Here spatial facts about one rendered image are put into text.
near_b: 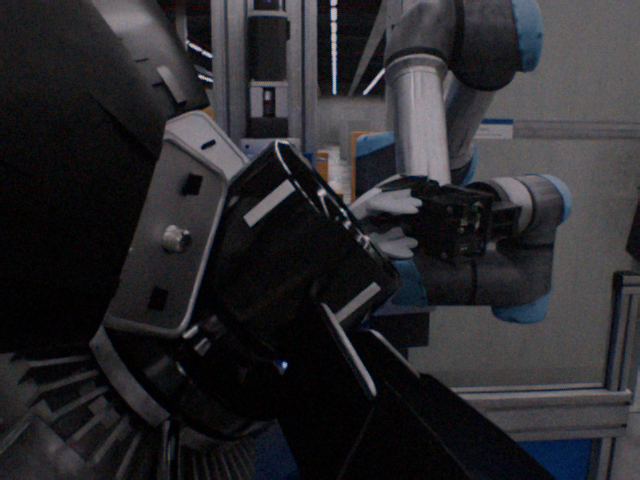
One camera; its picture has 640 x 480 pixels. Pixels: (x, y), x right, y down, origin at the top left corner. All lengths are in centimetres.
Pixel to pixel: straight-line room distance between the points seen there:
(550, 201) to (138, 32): 51
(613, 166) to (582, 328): 73
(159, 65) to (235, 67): 91
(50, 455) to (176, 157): 15
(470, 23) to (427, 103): 15
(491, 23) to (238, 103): 67
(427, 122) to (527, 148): 164
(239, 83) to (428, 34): 61
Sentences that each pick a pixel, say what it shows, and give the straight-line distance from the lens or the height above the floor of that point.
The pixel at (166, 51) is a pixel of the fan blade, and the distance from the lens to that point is 44.
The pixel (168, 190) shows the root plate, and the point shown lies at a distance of 26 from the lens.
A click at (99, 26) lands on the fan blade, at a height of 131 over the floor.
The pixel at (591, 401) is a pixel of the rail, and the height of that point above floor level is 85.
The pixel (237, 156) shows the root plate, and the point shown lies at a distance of 37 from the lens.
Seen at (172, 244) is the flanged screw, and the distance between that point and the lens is 25.
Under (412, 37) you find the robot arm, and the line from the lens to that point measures 83.
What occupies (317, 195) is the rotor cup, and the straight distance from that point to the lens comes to 27.
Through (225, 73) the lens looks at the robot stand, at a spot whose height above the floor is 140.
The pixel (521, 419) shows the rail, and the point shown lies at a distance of 95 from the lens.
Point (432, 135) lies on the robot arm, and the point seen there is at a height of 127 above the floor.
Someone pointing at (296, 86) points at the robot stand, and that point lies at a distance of 134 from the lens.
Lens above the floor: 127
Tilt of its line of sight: 11 degrees down
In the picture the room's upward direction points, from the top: straight up
